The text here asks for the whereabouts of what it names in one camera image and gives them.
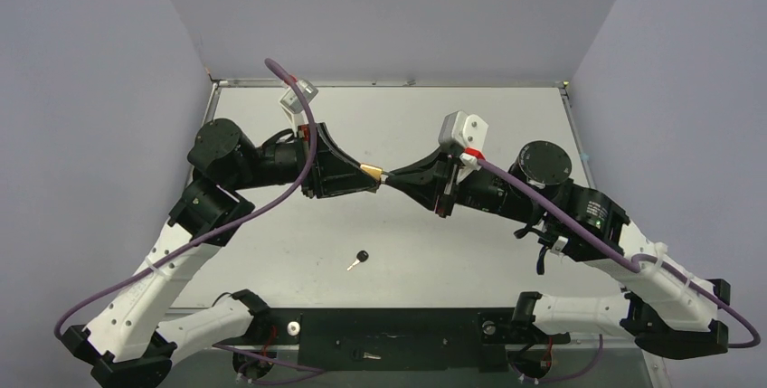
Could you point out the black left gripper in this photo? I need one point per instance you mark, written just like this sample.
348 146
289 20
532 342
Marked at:
336 172

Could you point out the small brass padlock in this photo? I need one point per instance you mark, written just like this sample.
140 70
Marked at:
376 172

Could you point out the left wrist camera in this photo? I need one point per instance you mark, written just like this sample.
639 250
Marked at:
291 104

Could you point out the black-headed key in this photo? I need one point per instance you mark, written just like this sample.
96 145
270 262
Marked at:
360 257

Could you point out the aluminium table edge rail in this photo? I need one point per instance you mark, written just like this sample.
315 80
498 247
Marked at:
270 83

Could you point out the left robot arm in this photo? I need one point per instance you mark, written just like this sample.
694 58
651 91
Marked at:
130 343

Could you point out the key on base plate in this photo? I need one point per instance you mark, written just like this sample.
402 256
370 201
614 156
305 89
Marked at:
359 354

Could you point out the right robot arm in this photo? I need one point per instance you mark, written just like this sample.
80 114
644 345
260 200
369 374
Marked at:
660 307

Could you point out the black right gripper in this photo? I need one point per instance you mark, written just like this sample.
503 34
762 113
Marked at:
447 185

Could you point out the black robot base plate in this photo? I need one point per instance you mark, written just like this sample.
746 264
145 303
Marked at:
407 339

